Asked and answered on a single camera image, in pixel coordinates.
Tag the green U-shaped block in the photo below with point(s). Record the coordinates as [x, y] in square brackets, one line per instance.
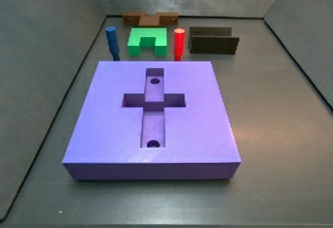
[147, 38]

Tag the purple board with cross slot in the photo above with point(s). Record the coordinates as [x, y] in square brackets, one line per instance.
[153, 123]

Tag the black L-shaped fixture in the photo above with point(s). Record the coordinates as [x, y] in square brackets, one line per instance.
[211, 40]

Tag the red peg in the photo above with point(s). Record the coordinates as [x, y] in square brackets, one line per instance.
[178, 43]

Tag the blue peg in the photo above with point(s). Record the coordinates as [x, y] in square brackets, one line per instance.
[113, 41]

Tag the brown T-shaped block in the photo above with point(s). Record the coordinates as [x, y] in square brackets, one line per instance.
[143, 20]

